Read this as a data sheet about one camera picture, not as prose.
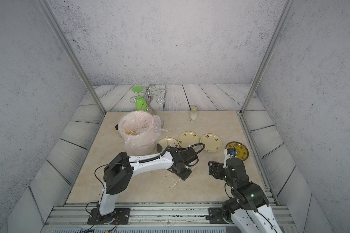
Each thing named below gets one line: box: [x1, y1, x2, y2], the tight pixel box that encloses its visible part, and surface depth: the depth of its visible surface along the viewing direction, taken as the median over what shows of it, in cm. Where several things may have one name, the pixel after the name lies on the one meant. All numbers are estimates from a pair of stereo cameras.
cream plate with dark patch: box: [156, 136, 179, 154], surface depth 102 cm
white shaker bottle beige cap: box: [189, 105, 199, 121], surface depth 115 cm
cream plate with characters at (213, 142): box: [199, 133, 223, 153], surface depth 105 cm
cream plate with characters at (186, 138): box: [177, 130, 200, 149], surface depth 106 cm
